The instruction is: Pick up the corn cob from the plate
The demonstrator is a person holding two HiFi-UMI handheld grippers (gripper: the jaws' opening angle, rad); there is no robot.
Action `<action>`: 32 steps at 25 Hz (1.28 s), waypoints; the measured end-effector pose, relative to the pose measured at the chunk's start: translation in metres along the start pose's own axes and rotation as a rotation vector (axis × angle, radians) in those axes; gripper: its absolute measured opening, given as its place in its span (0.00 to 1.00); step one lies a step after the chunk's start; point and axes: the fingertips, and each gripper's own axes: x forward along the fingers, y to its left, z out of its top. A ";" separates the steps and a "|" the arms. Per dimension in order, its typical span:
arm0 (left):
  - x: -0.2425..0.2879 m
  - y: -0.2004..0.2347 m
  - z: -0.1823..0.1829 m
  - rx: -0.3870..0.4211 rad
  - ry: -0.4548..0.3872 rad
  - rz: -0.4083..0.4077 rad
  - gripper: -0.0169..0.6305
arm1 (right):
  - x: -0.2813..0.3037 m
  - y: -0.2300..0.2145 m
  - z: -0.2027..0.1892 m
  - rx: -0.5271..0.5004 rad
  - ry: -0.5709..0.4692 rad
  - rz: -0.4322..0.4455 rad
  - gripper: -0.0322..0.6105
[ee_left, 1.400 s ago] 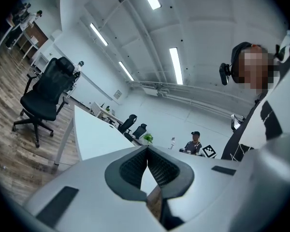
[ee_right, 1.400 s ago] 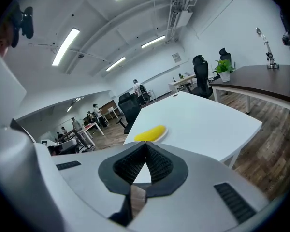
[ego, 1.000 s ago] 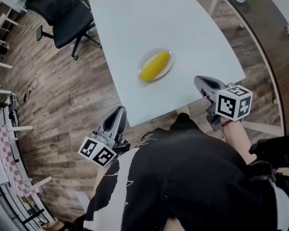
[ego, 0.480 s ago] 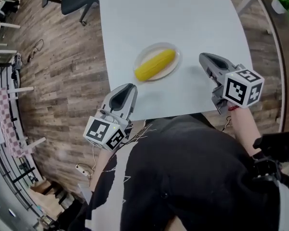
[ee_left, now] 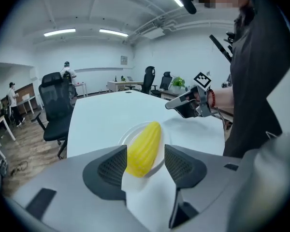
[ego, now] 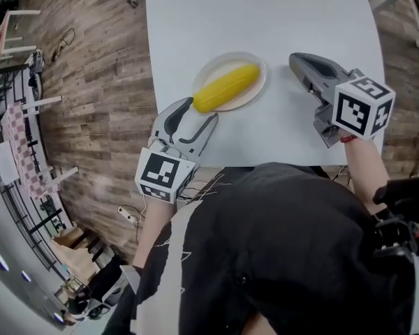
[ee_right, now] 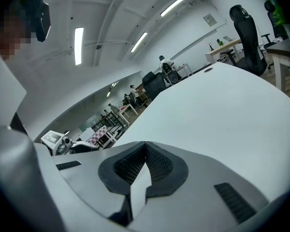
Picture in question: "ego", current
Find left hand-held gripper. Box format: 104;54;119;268
135;96;220;205

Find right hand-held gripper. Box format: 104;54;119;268
288;52;396;149

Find yellow corn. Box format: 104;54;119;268
192;64;261;114

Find white round plate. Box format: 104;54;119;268
191;50;268;113

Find person's right forearm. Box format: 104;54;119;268
344;136;390;216

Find person's left forearm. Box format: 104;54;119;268
132;192;182;270

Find black shoulder harness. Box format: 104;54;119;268
372;177;419;275

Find white power strip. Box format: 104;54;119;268
117;205;135;221

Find black and white shirt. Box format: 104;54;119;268
103;161;419;335

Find grey equipment pile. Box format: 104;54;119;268
27;49;45;99

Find cardboard boxes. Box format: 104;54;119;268
50;227;106;283

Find checkered tablecloth table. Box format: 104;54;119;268
0;96;80;202

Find black metal rack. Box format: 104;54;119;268
0;64;68;279

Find white box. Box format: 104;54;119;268
0;140;20;184

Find white table with reddish top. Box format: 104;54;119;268
0;9;42;70

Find white cable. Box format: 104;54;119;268
135;193;148;225

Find black cable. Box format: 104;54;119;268
43;27;77;66

